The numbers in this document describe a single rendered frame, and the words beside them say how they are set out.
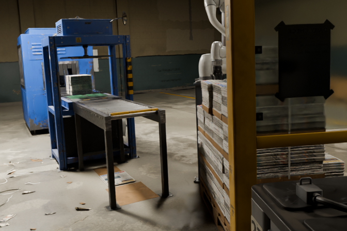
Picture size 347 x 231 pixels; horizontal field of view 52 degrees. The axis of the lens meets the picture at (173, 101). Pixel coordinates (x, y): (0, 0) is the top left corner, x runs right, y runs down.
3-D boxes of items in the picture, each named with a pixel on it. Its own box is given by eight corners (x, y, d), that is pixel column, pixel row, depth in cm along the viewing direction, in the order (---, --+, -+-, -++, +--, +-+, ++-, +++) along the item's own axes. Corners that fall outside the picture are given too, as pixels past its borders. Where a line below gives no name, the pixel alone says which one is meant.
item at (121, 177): (136, 181, 364) (136, 180, 364) (109, 186, 351) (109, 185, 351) (124, 171, 397) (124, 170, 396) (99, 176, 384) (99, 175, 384)
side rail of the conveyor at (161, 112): (166, 122, 315) (166, 109, 313) (160, 123, 312) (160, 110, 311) (119, 106, 434) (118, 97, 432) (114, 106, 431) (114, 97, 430)
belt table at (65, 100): (122, 104, 435) (122, 96, 434) (68, 110, 407) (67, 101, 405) (106, 99, 497) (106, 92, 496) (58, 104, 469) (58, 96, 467)
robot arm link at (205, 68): (198, 76, 353) (196, 53, 350) (216, 75, 354) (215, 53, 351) (200, 77, 337) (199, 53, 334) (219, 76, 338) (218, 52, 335)
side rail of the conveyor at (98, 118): (111, 130, 292) (110, 115, 291) (105, 131, 290) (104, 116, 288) (77, 111, 411) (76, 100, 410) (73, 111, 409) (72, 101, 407)
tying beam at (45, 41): (129, 43, 433) (129, 34, 432) (49, 45, 391) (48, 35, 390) (113, 45, 493) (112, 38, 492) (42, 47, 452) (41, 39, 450)
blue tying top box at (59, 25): (112, 35, 434) (111, 19, 432) (62, 36, 408) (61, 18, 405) (103, 37, 475) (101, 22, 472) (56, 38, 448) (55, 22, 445)
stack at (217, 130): (240, 190, 328) (238, 101, 317) (299, 261, 213) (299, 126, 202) (199, 194, 324) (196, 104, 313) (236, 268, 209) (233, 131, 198)
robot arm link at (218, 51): (211, 59, 302) (227, 59, 303) (211, 41, 300) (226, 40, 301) (209, 59, 313) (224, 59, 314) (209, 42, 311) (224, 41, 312)
